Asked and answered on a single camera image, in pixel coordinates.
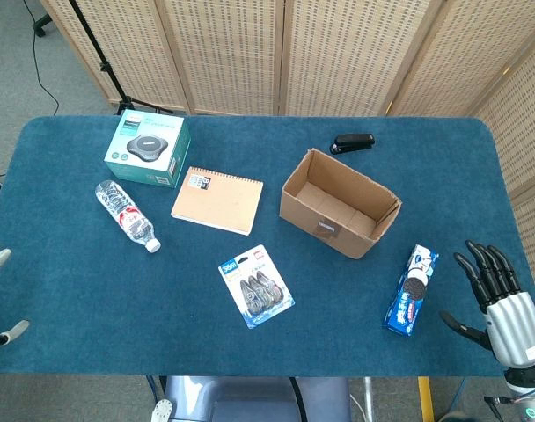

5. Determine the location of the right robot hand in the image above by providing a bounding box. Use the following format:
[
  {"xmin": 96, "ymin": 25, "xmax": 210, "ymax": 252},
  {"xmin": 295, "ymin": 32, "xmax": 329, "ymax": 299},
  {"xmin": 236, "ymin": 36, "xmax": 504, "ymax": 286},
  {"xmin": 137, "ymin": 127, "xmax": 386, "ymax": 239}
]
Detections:
[{"xmin": 439, "ymin": 239, "xmax": 535, "ymax": 368}]

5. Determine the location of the white package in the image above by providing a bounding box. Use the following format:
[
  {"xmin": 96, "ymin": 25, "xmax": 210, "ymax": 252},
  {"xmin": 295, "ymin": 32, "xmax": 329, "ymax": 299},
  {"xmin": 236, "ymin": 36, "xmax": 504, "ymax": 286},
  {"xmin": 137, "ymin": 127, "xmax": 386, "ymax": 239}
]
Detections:
[{"xmin": 217, "ymin": 244, "xmax": 297, "ymax": 331}]

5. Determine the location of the green speaker product box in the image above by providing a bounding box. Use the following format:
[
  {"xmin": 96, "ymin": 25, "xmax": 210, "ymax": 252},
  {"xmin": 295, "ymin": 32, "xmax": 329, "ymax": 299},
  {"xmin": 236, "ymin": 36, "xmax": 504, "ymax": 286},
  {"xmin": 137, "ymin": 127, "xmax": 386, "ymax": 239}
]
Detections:
[{"xmin": 103, "ymin": 108, "xmax": 192, "ymax": 190}]

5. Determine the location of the open cardboard box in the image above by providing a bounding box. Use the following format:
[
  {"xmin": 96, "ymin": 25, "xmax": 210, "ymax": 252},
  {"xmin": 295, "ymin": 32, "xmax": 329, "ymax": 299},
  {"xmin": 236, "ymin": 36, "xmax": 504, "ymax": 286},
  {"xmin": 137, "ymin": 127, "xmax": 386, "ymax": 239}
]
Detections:
[{"xmin": 279, "ymin": 148, "xmax": 403, "ymax": 260}]

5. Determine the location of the blue Oreo cookie pack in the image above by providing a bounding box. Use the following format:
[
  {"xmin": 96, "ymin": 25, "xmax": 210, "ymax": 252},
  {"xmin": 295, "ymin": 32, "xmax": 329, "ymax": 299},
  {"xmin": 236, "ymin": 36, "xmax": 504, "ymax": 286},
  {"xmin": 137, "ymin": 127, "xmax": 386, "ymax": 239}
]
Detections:
[{"xmin": 382, "ymin": 244, "xmax": 440, "ymax": 338}]

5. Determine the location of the yellow table leg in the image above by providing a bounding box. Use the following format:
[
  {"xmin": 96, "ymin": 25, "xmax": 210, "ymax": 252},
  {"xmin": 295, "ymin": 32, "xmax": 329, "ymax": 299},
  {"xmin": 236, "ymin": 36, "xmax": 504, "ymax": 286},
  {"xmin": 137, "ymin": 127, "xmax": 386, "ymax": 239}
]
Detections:
[{"xmin": 417, "ymin": 376, "xmax": 436, "ymax": 422}]

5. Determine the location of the blue table cloth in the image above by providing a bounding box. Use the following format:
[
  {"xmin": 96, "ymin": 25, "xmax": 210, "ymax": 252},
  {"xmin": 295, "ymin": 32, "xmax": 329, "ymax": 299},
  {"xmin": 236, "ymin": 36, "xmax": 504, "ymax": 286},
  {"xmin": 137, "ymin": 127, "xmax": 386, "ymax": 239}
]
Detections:
[{"xmin": 0, "ymin": 114, "xmax": 531, "ymax": 378}]

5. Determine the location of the clear plastic water bottle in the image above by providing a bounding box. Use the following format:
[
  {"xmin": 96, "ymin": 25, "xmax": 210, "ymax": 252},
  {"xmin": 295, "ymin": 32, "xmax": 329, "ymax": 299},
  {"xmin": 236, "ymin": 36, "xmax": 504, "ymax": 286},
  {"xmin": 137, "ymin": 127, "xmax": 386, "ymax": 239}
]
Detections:
[{"xmin": 94, "ymin": 178, "xmax": 162, "ymax": 254}]

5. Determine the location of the silver table leg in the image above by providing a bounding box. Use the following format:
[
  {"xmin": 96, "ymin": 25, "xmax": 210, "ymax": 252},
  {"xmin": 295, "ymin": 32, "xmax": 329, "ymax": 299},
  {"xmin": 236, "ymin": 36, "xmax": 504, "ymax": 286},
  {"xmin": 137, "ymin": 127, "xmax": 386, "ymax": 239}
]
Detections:
[{"xmin": 363, "ymin": 376, "xmax": 377, "ymax": 422}]

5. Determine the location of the black tripod stand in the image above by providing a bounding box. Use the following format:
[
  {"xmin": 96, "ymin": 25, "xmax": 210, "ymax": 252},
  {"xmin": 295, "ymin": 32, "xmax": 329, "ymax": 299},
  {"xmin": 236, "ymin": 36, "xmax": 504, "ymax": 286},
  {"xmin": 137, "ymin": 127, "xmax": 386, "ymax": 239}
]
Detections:
[{"xmin": 68, "ymin": 0, "xmax": 174, "ymax": 117}]

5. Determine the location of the tan spiral notebook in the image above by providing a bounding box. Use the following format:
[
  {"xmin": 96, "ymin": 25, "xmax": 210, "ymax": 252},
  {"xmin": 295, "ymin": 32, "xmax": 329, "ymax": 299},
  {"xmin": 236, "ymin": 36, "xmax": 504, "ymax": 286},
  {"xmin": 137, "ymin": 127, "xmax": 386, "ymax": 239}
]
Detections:
[{"xmin": 170, "ymin": 165, "xmax": 265, "ymax": 237}]

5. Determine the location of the black caster base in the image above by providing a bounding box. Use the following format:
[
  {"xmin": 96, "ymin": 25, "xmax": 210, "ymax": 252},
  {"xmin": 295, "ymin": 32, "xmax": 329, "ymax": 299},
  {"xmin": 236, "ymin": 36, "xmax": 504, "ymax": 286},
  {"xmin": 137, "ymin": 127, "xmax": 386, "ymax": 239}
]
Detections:
[{"xmin": 31, "ymin": 11, "xmax": 53, "ymax": 39}]

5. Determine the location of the black stapler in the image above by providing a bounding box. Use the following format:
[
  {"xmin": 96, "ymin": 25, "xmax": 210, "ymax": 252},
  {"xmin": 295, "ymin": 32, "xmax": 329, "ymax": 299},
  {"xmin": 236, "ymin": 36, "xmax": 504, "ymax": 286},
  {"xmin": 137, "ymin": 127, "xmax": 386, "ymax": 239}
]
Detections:
[{"xmin": 329, "ymin": 133, "xmax": 377, "ymax": 156}]

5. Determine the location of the grey robot torso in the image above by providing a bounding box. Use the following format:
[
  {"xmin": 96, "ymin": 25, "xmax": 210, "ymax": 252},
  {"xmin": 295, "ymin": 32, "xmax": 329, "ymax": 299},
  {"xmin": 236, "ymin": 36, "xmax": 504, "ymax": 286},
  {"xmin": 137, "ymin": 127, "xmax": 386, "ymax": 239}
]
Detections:
[{"xmin": 164, "ymin": 375, "xmax": 352, "ymax": 422}]

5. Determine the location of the thin black floor cable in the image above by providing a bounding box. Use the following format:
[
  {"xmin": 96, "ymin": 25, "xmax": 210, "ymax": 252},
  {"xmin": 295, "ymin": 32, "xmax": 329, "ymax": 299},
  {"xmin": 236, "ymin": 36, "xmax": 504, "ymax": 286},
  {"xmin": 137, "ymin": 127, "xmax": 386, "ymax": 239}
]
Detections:
[{"xmin": 22, "ymin": 0, "xmax": 61, "ymax": 117}]

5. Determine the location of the white robot bracket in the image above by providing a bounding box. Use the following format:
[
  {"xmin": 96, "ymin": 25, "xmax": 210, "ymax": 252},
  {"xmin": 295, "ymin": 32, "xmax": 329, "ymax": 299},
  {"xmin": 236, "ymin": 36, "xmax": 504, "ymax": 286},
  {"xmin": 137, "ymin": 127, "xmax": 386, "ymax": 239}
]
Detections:
[{"xmin": 150, "ymin": 397, "xmax": 174, "ymax": 422}]

